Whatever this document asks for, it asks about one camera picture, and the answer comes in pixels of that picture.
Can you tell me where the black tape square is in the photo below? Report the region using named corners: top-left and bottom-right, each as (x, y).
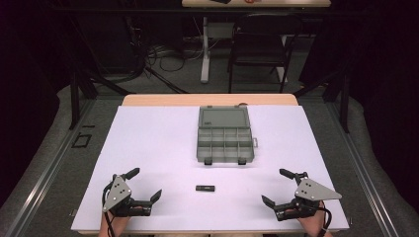
top-left (70, 131), bottom-right (93, 149)

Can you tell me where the person's left hand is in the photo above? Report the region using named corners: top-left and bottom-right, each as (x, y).
top-left (101, 211), bottom-right (132, 229)

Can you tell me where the person's right hand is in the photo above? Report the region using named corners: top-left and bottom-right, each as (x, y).
top-left (286, 204), bottom-right (326, 232)

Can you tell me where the bundle of floor cables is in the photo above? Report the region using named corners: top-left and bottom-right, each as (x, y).
top-left (131, 19), bottom-right (206, 75)

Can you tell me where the black metal stand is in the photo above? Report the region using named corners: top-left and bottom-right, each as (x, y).
top-left (292, 70), bottom-right (352, 134)
top-left (67, 63), bottom-right (134, 131)

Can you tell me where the white-legged wooden desk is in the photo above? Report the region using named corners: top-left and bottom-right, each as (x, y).
top-left (181, 0), bottom-right (332, 84)

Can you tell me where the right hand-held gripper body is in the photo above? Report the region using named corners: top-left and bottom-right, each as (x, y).
top-left (274, 171), bottom-right (343, 222)

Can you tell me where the metal floor rail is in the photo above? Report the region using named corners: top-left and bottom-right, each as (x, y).
top-left (3, 98), bottom-right (97, 237)
top-left (323, 98), bottom-right (401, 237)

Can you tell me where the black folding chair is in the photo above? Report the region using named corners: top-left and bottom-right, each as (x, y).
top-left (226, 12), bottom-right (304, 95)

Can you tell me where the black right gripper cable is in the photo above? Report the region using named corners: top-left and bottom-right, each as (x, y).
top-left (318, 200), bottom-right (333, 237)

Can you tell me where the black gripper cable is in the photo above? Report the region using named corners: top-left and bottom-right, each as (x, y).
top-left (318, 200), bottom-right (333, 237)
top-left (101, 183), bottom-right (117, 237)

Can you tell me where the white table mat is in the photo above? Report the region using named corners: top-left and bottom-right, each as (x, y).
top-left (70, 105), bottom-right (351, 232)

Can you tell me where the grey plastic compartment box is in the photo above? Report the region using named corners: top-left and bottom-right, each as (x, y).
top-left (196, 105), bottom-right (259, 166)

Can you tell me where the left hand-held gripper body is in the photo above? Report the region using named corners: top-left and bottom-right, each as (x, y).
top-left (102, 173), bottom-right (154, 218)

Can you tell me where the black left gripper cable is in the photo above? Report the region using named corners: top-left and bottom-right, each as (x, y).
top-left (101, 183), bottom-right (117, 237)

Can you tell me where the wooden table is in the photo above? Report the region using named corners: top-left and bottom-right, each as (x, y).
top-left (76, 93), bottom-right (334, 237)

